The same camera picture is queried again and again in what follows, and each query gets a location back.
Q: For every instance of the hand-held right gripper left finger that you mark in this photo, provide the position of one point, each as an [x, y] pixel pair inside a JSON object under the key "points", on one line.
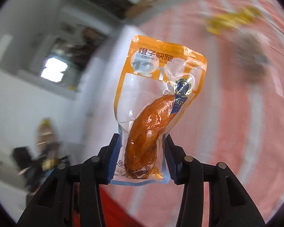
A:
{"points": [[114, 160]]}

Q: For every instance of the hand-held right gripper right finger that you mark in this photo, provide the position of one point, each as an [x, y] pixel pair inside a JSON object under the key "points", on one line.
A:
{"points": [[171, 163]]}

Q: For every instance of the orange clear snack packet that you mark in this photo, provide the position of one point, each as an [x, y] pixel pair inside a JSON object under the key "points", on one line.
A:
{"points": [[156, 94]]}

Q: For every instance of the red cloth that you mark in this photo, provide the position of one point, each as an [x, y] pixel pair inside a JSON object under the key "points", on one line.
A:
{"points": [[111, 205]]}

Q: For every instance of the pink striped cloth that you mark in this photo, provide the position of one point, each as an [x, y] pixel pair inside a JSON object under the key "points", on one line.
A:
{"points": [[227, 123]]}

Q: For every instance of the blurred yellow brown object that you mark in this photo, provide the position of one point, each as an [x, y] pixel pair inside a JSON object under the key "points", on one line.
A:
{"points": [[46, 134]]}

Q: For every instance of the bright window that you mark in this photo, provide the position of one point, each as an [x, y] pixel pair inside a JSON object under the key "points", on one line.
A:
{"points": [[53, 68]]}

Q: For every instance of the bread packet with yellow border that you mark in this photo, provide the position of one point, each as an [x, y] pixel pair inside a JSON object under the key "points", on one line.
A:
{"points": [[250, 54]]}

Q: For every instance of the gold foil snack packet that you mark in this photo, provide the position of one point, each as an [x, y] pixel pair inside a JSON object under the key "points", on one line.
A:
{"points": [[229, 20]]}

